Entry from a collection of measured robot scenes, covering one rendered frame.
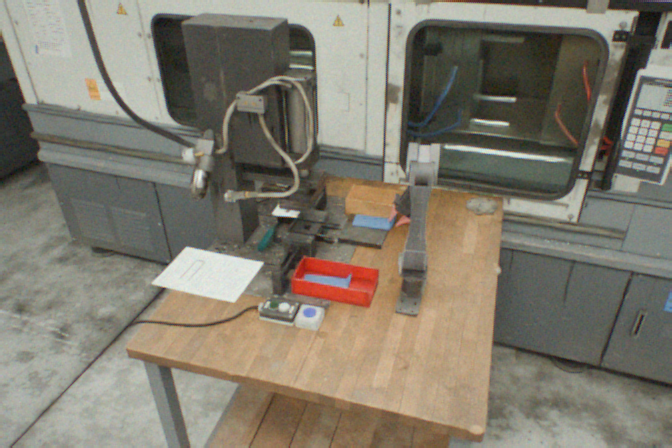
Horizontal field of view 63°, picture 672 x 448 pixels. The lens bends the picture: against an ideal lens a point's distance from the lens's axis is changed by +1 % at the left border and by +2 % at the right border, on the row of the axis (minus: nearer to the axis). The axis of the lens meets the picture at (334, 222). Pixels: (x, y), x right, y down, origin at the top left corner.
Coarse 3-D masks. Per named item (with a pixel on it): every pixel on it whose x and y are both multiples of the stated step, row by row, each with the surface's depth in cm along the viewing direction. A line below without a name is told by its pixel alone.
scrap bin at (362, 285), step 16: (304, 256) 176; (304, 272) 178; (320, 272) 177; (336, 272) 175; (352, 272) 173; (368, 272) 171; (304, 288) 167; (320, 288) 165; (336, 288) 163; (352, 288) 171; (368, 288) 170; (352, 304) 165; (368, 304) 163
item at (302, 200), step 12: (252, 168) 183; (264, 168) 182; (276, 168) 182; (264, 180) 177; (276, 180) 176; (288, 180) 174; (300, 180) 173; (312, 180) 172; (324, 180) 183; (300, 192) 174; (312, 192) 174; (288, 204) 171; (300, 204) 170; (312, 204) 174
